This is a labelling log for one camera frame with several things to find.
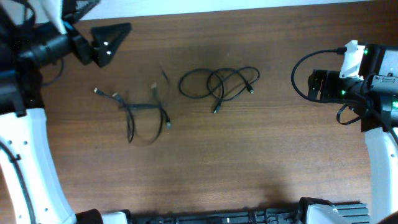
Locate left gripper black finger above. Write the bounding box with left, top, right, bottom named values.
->
left=91, top=23, right=132, bottom=67
left=62, top=0, right=100, bottom=24

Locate thick black USB cable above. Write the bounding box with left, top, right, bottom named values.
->
left=93, top=63, right=172, bottom=146

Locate thin black cable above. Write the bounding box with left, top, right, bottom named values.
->
left=178, top=65, right=261, bottom=114

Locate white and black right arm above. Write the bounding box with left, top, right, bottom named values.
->
left=307, top=40, right=397, bottom=223

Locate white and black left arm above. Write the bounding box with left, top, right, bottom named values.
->
left=1, top=1, right=131, bottom=223

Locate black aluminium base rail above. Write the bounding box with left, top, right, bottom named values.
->
left=131, top=197, right=371, bottom=224

